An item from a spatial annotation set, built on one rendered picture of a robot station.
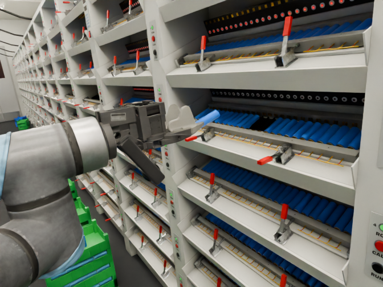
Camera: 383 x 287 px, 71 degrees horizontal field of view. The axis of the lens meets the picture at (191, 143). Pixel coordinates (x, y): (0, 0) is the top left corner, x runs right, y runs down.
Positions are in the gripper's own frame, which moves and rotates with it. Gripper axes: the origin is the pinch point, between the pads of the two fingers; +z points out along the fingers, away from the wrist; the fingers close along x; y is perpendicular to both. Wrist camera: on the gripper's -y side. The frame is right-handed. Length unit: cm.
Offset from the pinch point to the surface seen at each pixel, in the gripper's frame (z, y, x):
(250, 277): 14, -49, 0
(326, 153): 17.0, -6.7, -19.5
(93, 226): -11, -67, 93
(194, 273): 13, -69, 32
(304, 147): 16.9, -6.3, -14.7
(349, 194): 12.9, -11.6, -26.2
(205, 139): 12.6, -8.6, 14.2
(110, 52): 21, 23, 103
